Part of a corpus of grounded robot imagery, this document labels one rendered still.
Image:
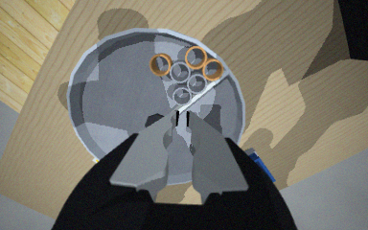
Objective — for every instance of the bronze bushing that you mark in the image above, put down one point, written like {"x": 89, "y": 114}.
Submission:
{"x": 218, "y": 73}
{"x": 204, "y": 58}
{"x": 153, "y": 67}

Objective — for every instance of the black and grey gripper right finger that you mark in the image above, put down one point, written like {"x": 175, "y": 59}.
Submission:
{"x": 221, "y": 166}

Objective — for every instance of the grey metal sleeve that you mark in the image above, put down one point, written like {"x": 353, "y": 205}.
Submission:
{"x": 178, "y": 100}
{"x": 199, "y": 89}
{"x": 176, "y": 78}

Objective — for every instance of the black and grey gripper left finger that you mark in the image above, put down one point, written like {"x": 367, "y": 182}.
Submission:
{"x": 141, "y": 162}

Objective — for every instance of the blue square tray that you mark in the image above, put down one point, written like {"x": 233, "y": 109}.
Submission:
{"x": 255, "y": 157}

